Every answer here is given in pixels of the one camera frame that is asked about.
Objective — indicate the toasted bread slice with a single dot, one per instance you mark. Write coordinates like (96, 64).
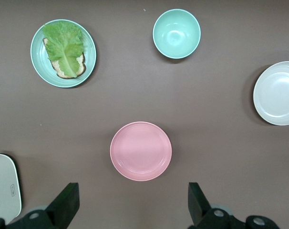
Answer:
(81, 68)

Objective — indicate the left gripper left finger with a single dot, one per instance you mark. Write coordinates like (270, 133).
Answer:
(65, 205)

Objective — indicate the cream white toaster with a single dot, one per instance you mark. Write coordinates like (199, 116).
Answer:
(2, 186)

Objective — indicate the mint green plate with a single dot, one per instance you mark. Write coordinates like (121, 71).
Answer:
(39, 64)

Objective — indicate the pink plate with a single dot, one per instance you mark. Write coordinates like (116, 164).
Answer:
(141, 151)

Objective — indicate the mint green bowl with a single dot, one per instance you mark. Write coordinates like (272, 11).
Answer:
(176, 33)

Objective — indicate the green lettuce leaf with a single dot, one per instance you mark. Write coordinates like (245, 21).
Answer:
(63, 45)

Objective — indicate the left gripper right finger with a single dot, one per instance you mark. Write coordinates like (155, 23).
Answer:
(198, 205)

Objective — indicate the beige plate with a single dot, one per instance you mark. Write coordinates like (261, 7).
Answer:
(278, 95)

